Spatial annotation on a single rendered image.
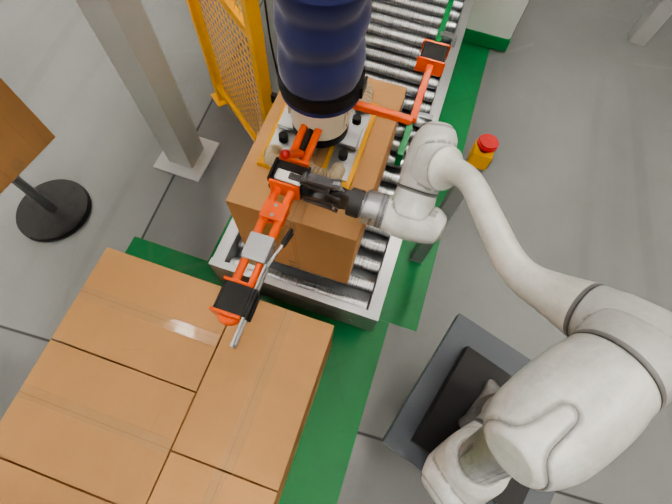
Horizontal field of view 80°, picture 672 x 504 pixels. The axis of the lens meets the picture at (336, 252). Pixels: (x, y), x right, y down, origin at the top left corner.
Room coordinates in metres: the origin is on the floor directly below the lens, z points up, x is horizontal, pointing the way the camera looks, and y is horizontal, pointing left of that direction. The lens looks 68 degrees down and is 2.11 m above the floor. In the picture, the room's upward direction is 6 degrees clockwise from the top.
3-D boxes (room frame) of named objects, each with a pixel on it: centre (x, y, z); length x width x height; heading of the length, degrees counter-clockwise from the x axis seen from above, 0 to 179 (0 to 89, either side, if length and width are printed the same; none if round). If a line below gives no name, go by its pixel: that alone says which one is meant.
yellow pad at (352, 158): (0.79, -0.01, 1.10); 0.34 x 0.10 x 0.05; 168
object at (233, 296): (0.23, 0.22, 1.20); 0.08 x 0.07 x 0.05; 168
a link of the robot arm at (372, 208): (0.50, -0.08, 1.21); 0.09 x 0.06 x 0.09; 167
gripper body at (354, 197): (0.52, -0.01, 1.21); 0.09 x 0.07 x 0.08; 77
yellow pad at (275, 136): (0.83, 0.18, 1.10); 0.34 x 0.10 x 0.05; 168
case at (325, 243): (0.80, 0.08, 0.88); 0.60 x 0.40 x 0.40; 168
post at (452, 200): (0.90, -0.47, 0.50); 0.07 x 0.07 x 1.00; 77
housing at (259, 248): (0.36, 0.19, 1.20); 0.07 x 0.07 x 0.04; 78
